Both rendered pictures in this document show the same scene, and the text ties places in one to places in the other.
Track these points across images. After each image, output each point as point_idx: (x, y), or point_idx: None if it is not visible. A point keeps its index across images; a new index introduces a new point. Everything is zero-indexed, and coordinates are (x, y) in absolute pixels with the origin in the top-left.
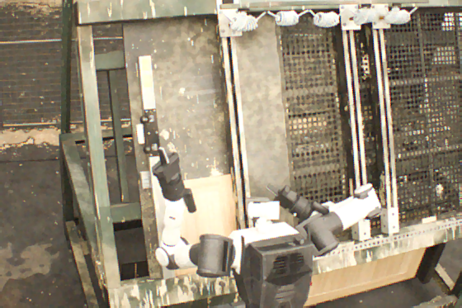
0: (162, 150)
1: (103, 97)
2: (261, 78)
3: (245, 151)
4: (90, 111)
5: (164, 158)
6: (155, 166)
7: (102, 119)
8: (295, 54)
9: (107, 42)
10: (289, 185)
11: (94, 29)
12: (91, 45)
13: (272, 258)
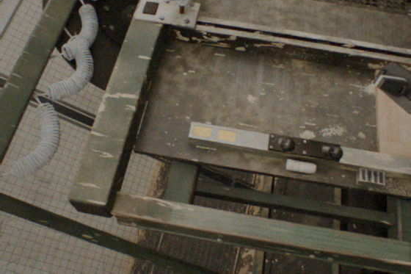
0: (384, 77)
1: (216, 248)
2: (259, 10)
3: (351, 40)
4: (251, 230)
5: (398, 81)
6: (408, 106)
7: (235, 253)
8: None
9: (172, 235)
10: (396, 15)
11: (158, 244)
12: (148, 200)
13: None
